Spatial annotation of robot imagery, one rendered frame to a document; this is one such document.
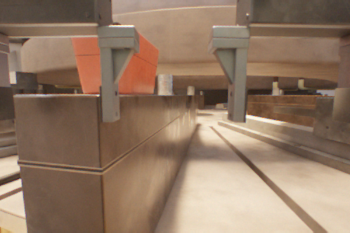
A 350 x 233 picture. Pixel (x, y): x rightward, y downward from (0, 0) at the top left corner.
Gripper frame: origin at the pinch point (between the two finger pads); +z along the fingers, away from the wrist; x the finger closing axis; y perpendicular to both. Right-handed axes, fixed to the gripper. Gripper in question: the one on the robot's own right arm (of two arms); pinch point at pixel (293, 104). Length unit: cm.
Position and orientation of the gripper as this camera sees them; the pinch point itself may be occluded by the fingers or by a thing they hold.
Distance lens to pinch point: 25.3
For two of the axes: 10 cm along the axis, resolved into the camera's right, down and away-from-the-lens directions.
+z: -0.1, 9.9, 1.2
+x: 10.0, 0.1, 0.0
